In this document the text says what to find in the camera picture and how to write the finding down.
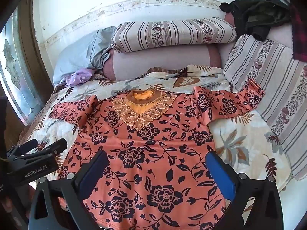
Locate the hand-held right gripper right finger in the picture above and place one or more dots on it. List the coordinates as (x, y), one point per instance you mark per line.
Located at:
(220, 176)

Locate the purple cloth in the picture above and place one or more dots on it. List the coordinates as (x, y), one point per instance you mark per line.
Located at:
(78, 77)

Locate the wooden window frame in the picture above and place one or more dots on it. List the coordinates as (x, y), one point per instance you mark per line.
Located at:
(33, 60)

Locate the orange floral shirt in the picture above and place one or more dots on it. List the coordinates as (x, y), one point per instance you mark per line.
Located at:
(153, 163)

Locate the dark green jacket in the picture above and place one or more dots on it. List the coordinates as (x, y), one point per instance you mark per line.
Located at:
(261, 14)

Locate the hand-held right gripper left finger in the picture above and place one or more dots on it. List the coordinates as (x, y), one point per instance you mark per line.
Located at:
(94, 173)

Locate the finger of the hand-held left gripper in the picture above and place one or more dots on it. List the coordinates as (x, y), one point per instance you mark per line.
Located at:
(24, 147)
(51, 147)

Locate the red plaid cloth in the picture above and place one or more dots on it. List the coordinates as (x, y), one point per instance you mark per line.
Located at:
(299, 38)

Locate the striped floral pillow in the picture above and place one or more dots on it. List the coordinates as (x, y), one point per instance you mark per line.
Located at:
(172, 34)

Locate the leaf print blanket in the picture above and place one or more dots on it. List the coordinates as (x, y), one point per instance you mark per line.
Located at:
(239, 134)

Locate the striped floral cushion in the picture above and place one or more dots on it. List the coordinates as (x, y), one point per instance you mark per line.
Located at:
(268, 81)

